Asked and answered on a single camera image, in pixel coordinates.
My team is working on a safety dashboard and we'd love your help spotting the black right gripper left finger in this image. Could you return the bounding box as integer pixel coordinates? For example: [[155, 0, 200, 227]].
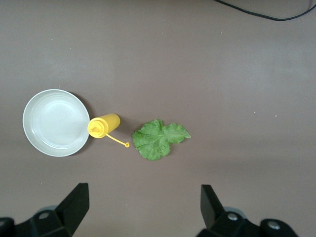
[[0, 182, 89, 237]]

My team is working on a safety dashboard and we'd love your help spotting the black looped cable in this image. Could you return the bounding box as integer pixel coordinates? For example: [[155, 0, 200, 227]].
[[214, 0, 316, 21]]

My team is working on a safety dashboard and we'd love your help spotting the beige round plate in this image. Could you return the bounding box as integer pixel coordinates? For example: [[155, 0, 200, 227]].
[[22, 89, 91, 158]]

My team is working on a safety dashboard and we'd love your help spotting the green lettuce leaf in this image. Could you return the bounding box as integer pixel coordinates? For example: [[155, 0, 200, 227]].
[[131, 119, 192, 161]]

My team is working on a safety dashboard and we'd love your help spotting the yellow squeeze sauce bottle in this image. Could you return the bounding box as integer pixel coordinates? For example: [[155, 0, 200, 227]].
[[87, 113, 130, 148]]

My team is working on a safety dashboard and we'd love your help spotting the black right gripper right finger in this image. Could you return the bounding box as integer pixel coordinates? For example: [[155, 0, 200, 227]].
[[197, 184, 301, 237]]

